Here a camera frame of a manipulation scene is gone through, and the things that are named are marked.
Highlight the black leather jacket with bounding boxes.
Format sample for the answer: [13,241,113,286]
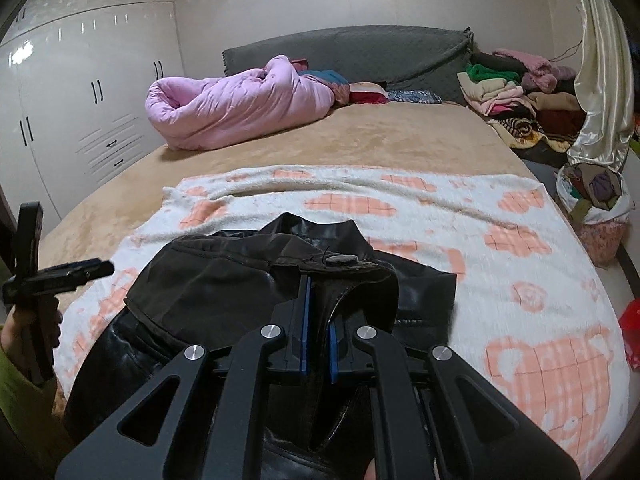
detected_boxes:
[56,214,457,479]

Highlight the red and blue pillows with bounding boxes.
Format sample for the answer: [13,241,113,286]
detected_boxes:
[292,58,442,106]

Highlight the pink puffy quilt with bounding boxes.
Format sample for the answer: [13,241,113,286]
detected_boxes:
[144,55,335,151]

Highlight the person's left hand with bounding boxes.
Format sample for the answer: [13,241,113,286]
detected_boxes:
[1,307,63,387]

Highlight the grey headboard cover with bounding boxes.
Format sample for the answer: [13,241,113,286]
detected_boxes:
[222,25,474,104]

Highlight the red plastic bag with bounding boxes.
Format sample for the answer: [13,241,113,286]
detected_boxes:
[618,298,640,372]

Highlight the white pink patterned blanket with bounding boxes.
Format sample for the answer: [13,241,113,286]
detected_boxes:
[55,166,629,474]

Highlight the white wardrobe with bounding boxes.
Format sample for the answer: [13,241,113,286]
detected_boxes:
[1,0,183,232]

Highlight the pile of folded clothes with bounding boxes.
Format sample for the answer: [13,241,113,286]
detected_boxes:
[457,49,586,168]

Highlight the cream satin curtain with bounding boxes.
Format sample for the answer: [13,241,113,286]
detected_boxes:
[568,0,634,170]

